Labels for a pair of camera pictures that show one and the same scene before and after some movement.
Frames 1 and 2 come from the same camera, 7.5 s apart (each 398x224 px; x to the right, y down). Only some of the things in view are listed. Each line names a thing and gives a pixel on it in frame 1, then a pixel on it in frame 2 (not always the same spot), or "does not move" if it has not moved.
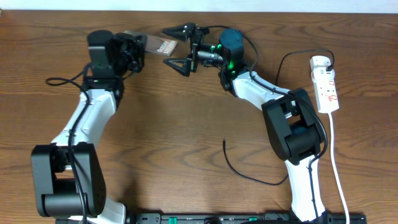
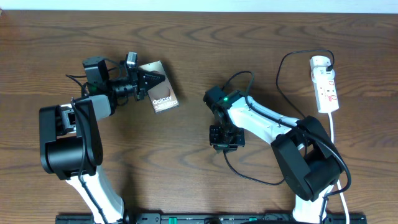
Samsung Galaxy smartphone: [158, 45] -> [163, 97]
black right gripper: [196, 36] -> [218, 145]
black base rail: [240, 218] does not move
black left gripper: [135, 45] -> [142, 93]
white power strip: [324, 84] does not move
